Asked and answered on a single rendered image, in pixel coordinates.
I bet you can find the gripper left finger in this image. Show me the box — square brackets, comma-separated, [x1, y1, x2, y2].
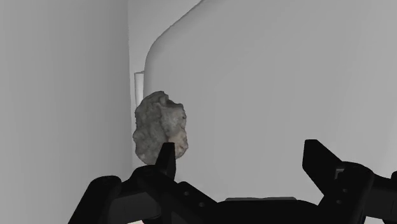
[67, 142, 218, 224]

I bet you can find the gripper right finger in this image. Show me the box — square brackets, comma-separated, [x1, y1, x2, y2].
[302, 139, 397, 224]

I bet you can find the grey rough stone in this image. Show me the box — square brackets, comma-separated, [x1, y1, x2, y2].
[132, 90, 189, 165]

